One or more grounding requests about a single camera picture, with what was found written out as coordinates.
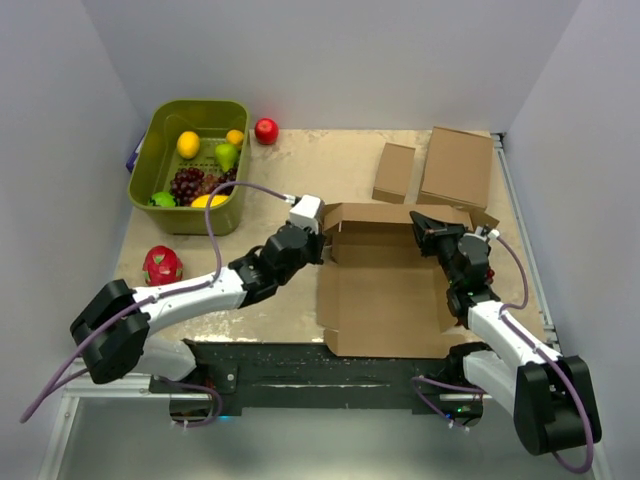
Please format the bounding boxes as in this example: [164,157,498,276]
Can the small folded cardboard box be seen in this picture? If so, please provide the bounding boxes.
[372,142,415,204]

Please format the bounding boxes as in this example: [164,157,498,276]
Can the green lime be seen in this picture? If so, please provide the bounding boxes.
[148,191,179,208]

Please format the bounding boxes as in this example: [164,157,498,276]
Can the purple cable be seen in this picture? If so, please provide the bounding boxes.
[494,234,597,474]
[18,180,299,425]

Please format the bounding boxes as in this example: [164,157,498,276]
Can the small orange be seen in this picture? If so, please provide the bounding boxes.
[225,129,245,150]

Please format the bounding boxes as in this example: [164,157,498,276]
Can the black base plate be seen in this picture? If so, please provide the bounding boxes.
[150,341,484,427]

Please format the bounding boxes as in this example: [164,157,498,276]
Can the green pear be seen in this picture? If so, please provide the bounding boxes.
[214,143,239,173]

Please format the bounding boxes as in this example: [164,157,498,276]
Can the red dragon fruit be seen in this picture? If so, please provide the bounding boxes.
[142,245,183,286]

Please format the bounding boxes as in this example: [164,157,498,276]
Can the large folded cardboard box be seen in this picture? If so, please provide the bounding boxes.
[416,127,494,211]

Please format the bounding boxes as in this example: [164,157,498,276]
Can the dark grapes in basket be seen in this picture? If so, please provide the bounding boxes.
[169,167,237,206]

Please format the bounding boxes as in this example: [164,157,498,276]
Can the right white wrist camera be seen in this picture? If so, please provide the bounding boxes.
[474,225,500,242]

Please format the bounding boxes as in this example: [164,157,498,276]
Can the yellow lemon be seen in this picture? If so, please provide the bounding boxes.
[176,131,200,160]

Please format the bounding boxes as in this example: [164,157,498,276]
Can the purple white booklet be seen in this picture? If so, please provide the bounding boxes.
[125,134,146,173]

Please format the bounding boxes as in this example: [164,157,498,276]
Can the green plastic basket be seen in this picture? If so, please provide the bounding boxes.
[128,99,251,235]

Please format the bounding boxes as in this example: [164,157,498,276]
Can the right aluminium rail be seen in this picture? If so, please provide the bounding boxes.
[489,131,614,480]

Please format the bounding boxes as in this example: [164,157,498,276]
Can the cardboard paper box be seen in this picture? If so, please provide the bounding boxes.
[316,203,499,359]

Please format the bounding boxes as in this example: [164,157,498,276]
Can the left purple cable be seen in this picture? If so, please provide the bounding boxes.
[18,180,299,425]

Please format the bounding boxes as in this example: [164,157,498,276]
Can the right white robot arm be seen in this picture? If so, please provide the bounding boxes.
[410,211,602,456]

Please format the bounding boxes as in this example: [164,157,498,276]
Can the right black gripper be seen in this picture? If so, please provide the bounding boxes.
[408,213,468,288]

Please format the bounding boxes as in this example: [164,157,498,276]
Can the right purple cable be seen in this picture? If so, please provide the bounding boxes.
[494,234,597,474]

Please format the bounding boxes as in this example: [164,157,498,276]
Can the red apple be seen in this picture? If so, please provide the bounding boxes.
[254,117,280,145]

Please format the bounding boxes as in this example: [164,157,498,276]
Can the yellow mango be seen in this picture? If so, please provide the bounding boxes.
[190,194,228,208]

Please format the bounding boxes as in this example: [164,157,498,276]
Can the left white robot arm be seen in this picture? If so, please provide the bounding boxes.
[71,222,325,392]

